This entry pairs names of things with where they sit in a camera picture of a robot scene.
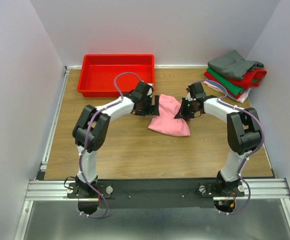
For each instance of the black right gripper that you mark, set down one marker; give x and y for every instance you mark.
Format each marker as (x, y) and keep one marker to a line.
(182, 112)

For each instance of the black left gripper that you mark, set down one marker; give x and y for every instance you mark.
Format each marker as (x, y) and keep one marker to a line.
(153, 110)

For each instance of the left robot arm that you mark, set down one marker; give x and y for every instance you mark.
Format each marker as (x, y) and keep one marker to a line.
(92, 126)

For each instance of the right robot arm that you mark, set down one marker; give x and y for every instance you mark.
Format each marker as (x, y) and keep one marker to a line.
(244, 135)

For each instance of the light pink folded t shirt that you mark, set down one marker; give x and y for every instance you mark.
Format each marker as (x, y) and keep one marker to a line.
(234, 97)

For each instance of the blue folded t shirt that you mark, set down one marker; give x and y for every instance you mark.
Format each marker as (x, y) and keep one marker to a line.
(217, 86)

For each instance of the green folded t shirt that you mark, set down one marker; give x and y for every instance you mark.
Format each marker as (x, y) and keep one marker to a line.
(235, 87)

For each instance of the white folded t shirt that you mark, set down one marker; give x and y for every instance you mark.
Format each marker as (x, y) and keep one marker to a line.
(243, 96)

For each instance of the red plastic tray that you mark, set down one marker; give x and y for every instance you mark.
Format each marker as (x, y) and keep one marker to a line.
(99, 71)

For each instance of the grey folded t shirt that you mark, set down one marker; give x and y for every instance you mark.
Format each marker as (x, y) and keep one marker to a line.
(232, 65)

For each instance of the red folded t shirt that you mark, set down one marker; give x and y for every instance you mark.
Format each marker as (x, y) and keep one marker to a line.
(258, 74)

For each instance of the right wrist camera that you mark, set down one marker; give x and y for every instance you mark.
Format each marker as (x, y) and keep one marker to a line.
(195, 91)

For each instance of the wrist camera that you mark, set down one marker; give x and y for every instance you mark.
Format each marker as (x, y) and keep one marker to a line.
(150, 89)
(195, 91)

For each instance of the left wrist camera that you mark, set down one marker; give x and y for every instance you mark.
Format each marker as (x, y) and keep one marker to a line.
(150, 89)

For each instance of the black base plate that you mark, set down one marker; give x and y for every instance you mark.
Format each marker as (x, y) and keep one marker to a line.
(154, 193)

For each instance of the aluminium frame rail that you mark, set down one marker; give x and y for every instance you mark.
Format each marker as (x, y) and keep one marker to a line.
(261, 188)

